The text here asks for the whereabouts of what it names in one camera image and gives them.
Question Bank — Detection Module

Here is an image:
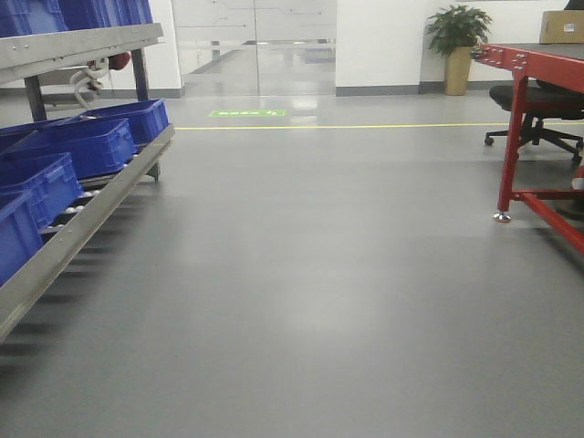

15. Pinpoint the small cardboard package box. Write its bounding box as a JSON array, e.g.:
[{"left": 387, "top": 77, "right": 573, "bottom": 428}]
[{"left": 539, "top": 10, "right": 584, "bottom": 44}]

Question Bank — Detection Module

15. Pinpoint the blue crate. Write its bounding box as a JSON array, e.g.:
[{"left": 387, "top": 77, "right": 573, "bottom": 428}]
[
  {"left": 78, "top": 99, "right": 170, "bottom": 145},
  {"left": 0, "top": 190, "right": 45, "bottom": 287},
  {"left": 1, "top": 152, "right": 84, "bottom": 229},
  {"left": 2, "top": 119, "right": 138, "bottom": 178}
]

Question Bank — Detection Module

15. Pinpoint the steel roller rack frame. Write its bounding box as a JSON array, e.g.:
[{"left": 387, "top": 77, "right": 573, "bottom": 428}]
[{"left": 1, "top": 23, "right": 174, "bottom": 338}]

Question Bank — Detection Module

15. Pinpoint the glass door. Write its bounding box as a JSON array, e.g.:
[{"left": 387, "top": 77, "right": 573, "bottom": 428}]
[{"left": 172, "top": 0, "right": 338, "bottom": 97}]

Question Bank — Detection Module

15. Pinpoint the blue crate far lower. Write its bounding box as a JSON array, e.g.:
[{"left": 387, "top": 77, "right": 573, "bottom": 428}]
[{"left": 78, "top": 99, "right": 170, "bottom": 145}]

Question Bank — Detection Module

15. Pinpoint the black office chair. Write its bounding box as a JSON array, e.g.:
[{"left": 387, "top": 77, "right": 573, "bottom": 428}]
[{"left": 484, "top": 79, "right": 584, "bottom": 163}]

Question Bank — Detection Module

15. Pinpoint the blue crates upper shelf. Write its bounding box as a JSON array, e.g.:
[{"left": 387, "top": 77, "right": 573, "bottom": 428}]
[{"left": 1, "top": 0, "right": 153, "bottom": 37}]

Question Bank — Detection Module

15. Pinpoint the red steel table frame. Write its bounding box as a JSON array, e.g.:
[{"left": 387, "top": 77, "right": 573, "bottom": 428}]
[{"left": 474, "top": 43, "right": 583, "bottom": 252}]

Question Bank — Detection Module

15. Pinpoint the potted green plant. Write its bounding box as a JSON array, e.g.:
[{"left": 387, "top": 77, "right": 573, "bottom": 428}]
[{"left": 425, "top": 5, "right": 493, "bottom": 96}]

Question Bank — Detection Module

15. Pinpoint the blue crate nearest lower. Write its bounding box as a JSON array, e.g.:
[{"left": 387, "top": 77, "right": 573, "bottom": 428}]
[{"left": 0, "top": 190, "right": 45, "bottom": 287}]

